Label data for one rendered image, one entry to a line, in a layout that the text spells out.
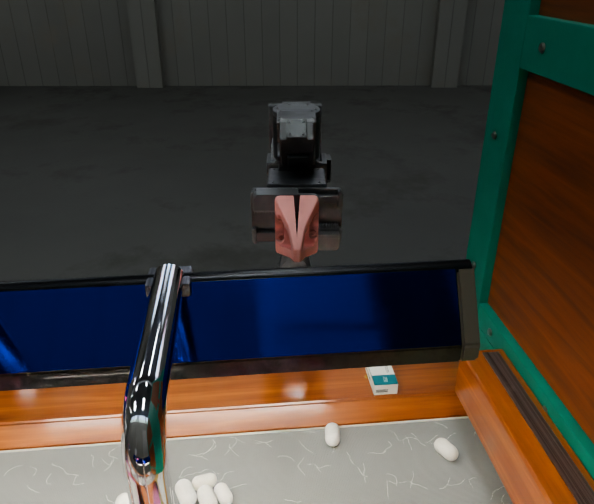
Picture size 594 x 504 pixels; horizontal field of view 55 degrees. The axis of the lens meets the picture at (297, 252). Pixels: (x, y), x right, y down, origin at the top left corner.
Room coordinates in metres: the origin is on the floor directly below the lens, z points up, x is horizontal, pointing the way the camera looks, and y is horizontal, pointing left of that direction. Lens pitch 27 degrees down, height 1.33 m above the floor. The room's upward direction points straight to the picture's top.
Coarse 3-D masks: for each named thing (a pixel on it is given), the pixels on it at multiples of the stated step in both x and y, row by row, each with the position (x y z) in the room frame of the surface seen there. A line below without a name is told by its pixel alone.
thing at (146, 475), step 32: (160, 288) 0.35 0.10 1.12; (160, 320) 0.31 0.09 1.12; (160, 352) 0.28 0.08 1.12; (128, 384) 0.25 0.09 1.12; (160, 384) 0.25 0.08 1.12; (128, 416) 0.23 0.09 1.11; (160, 416) 0.23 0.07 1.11; (128, 448) 0.22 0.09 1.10; (160, 448) 0.22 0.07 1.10; (128, 480) 0.22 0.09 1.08; (160, 480) 0.22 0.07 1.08
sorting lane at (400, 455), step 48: (288, 432) 0.60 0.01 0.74; (384, 432) 0.60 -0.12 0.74; (432, 432) 0.60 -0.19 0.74; (0, 480) 0.52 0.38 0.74; (48, 480) 0.52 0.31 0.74; (96, 480) 0.52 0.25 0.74; (240, 480) 0.52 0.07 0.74; (288, 480) 0.52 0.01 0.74; (336, 480) 0.52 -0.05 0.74; (384, 480) 0.52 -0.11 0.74; (432, 480) 0.52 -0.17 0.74; (480, 480) 0.52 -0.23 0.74
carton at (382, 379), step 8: (368, 368) 0.69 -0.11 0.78; (376, 368) 0.68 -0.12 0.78; (384, 368) 0.68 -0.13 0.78; (368, 376) 0.68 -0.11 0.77; (376, 376) 0.66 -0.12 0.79; (384, 376) 0.66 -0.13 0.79; (392, 376) 0.66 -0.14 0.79; (376, 384) 0.65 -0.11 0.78; (384, 384) 0.65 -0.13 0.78; (392, 384) 0.65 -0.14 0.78; (376, 392) 0.65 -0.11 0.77; (384, 392) 0.65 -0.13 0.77; (392, 392) 0.65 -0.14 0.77
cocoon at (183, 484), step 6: (180, 480) 0.50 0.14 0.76; (186, 480) 0.50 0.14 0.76; (180, 486) 0.49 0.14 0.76; (186, 486) 0.49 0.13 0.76; (192, 486) 0.49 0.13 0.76; (180, 492) 0.48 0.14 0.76; (186, 492) 0.48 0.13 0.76; (192, 492) 0.48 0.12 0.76; (180, 498) 0.48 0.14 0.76; (186, 498) 0.47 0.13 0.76; (192, 498) 0.48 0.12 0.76
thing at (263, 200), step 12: (264, 192) 0.58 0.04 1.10; (276, 192) 0.58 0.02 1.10; (288, 192) 0.58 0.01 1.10; (264, 204) 0.58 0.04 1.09; (300, 204) 0.56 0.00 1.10; (312, 204) 0.56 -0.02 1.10; (300, 216) 0.54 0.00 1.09; (312, 216) 0.55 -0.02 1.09; (300, 228) 0.53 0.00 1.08; (312, 228) 0.57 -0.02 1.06; (300, 240) 0.51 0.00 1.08; (312, 240) 0.56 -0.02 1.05; (300, 252) 0.50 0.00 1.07; (312, 252) 0.56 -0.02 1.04
